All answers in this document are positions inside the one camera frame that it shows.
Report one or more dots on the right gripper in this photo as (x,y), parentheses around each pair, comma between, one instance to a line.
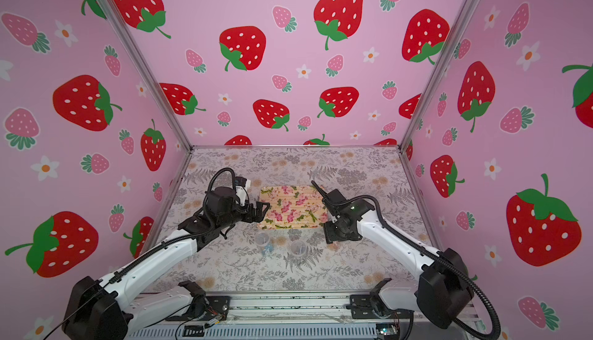
(331,203)

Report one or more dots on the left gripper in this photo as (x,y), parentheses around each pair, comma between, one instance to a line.
(259,215)

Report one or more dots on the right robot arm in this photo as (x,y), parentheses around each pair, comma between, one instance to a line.
(444,288)

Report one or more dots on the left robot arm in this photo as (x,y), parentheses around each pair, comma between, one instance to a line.
(112,307)

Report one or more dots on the clear jar blue candies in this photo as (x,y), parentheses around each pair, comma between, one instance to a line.
(263,242)

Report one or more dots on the clear jar middle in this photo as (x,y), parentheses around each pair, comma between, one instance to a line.
(298,249)

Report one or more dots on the floral rectangular tray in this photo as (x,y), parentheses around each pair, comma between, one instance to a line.
(292,207)

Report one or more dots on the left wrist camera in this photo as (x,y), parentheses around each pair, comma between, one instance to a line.
(242,186)

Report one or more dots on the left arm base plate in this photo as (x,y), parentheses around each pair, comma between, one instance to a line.
(204,309)

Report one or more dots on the aluminium front rail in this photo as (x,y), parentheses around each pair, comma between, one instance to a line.
(297,315)

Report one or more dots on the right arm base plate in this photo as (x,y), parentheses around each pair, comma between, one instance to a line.
(371,307)

